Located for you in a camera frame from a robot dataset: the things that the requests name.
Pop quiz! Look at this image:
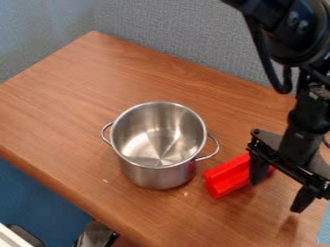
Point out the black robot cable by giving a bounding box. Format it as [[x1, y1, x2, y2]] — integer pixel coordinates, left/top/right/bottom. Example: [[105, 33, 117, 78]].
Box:
[[249, 15, 296, 96]]

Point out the grey black object below table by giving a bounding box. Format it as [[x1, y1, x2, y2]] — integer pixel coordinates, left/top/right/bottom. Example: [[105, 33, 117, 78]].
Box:
[[73, 220, 121, 247]]

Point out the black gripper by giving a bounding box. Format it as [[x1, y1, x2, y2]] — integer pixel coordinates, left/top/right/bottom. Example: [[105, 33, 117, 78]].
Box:
[[248, 123, 330, 213]]

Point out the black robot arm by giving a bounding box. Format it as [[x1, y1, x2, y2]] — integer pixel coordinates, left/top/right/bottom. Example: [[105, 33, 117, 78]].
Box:
[[221, 0, 330, 213]]

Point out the red plastic block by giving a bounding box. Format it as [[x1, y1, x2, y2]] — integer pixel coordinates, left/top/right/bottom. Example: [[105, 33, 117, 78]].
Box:
[[202, 151, 278, 200]]

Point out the stainless steel pot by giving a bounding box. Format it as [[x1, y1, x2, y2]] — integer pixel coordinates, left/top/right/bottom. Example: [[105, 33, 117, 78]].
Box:
[[101, 100, 214, 190]]

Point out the black white object bottom left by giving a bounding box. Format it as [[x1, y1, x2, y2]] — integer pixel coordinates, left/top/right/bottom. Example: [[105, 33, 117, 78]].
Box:
[[0, 223, 46, 247]]

